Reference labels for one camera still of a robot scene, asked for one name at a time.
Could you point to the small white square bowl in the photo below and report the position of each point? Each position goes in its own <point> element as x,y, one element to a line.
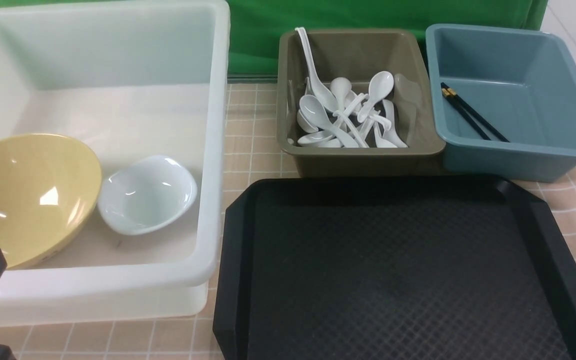
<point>146,196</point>

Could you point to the white spoon upright bowl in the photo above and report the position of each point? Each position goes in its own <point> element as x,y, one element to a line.
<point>381,85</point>

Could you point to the white ceramic soup spoon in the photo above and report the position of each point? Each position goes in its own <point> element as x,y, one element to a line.
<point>315,113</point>

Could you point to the white spoon front right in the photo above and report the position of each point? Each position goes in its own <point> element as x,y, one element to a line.
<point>391,135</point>

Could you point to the long white spoon leaning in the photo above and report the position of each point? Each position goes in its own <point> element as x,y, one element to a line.
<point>318,89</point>

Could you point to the blue plastic bin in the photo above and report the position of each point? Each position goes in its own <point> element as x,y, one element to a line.
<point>523,82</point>

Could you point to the white spoon front left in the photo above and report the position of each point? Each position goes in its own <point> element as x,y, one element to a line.
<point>314,139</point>

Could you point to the black chopstick gold tip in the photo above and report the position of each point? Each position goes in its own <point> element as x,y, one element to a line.
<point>463,113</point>
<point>476,116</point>

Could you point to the white spoon centre pile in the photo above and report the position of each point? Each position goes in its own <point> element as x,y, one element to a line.
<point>340,87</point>

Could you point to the olive plastic bin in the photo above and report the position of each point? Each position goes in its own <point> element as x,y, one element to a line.
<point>358,54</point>

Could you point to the black serving tray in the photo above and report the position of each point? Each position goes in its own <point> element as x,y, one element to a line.
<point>462,267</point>

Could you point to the large yellow noodle bowl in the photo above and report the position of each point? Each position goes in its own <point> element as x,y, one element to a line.
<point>49,187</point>

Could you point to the large white plastic tub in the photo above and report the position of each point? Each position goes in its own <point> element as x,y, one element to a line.
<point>131,79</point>

